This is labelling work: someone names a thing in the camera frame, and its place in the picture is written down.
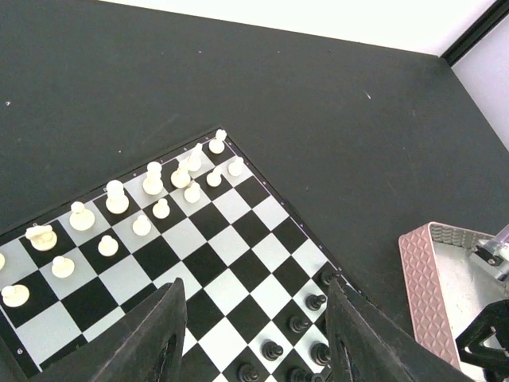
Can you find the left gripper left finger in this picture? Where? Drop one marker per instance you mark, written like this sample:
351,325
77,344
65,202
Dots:
145,345

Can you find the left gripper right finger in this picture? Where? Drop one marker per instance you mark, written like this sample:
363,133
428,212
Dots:
361,336

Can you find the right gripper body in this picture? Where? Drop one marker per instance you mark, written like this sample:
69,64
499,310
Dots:
484,342

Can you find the black chess pawn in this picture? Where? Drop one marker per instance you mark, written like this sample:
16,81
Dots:
320,354
298,324
247,373
271,351

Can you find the black chess piece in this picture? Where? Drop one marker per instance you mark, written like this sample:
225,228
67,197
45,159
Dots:
299,375
327,276
315,301

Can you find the white chess pawn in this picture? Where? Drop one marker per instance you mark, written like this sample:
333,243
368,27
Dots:
214,178
161,209
108,246
15,295
235,168
142,226
62,267
192,193

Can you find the white chess king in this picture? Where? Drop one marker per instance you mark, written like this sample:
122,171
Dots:
153,184

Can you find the white chess rook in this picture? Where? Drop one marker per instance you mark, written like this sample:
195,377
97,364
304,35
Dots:
217,144
2,261

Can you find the pink metal tin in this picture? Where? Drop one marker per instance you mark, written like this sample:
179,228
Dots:
445,290

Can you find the black and white chessboard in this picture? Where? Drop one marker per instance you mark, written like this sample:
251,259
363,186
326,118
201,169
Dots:
247,260

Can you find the black frame post right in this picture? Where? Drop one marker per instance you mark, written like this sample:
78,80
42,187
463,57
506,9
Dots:
475,33

